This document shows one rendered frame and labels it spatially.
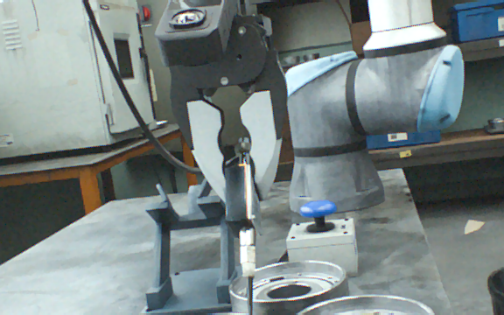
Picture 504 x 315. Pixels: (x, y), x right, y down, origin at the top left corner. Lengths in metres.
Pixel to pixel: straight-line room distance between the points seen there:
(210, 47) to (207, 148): 0.12
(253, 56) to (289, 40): 4.00
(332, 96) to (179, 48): 0.55
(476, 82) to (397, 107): 3.61
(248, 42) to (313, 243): 0.26
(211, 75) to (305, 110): 0.48
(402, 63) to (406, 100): 0.05
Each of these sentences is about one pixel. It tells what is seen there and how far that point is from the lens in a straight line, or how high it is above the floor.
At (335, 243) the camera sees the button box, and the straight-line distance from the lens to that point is 0.71.
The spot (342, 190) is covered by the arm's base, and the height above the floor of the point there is 0.83.
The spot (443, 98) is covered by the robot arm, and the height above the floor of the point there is 0.95.
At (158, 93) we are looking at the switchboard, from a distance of 4.46.
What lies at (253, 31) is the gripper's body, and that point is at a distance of 0.53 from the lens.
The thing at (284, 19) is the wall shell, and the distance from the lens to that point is 4.54.
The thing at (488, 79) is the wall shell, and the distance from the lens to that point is 4.57.
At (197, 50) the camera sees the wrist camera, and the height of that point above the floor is 1.05.
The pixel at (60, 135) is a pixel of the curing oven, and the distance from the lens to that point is 2.84.
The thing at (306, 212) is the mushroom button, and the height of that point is 0.87.
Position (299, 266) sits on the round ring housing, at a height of 0.84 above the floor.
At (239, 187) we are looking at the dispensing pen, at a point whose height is 0.94.
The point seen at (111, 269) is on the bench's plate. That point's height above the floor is 0.80.
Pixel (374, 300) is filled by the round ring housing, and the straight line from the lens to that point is 0.54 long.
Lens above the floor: 1.03
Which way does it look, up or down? 7 degrees down
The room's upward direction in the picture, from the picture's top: 8 degrees counter-clockwise
